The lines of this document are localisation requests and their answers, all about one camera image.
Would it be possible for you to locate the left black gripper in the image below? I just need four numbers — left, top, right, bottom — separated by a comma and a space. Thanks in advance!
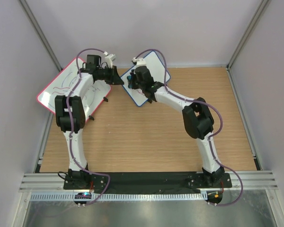
97, 66, 124, 86

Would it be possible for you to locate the blue framed whiteboard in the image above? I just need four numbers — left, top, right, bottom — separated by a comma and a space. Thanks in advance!
121, 50, 171, 107

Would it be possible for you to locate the blue whiteboard eraser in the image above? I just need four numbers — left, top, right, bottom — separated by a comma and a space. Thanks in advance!
127, 76, 133, 82

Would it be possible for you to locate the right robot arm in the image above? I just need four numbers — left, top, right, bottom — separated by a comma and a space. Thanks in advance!
127, 66, 225, 187

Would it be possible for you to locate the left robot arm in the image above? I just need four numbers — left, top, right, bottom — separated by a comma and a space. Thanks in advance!
54, 53, 124, 190

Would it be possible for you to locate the pink framed whiteboard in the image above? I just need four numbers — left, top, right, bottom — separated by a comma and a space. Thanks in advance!
36, 57, 111, 121

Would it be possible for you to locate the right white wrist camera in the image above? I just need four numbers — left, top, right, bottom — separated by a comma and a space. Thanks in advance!
132, 58, 147, 67

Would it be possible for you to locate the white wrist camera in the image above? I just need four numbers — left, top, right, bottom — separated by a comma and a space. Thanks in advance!
132, 58, 147, 67
104, 52, 116, 68

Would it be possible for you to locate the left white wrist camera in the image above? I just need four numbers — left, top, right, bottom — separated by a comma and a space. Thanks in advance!
104, 52, 116, 68

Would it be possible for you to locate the pink board wire stand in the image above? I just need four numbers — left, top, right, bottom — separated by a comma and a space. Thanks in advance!
88, 97, 108, 121

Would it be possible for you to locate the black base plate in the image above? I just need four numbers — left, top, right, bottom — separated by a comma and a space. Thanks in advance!
58, 171, 232, 191

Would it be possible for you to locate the left corner aluminium post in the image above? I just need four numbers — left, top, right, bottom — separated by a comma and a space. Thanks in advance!
18, 0, 63, 71

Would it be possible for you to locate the corner aluminium post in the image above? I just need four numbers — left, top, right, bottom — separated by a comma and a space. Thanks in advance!
226, 0, 272, 70
18, 0, 63, 71

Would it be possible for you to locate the slotted cable duct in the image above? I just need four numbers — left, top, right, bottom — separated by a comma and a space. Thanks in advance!
30, 192, 207, 202

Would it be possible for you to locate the right corner aluminium post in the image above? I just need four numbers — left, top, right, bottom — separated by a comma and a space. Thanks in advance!
226, 0, 272, 70

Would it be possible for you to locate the aluminium rail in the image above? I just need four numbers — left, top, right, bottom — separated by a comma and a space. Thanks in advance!
19, 171, 278, 192

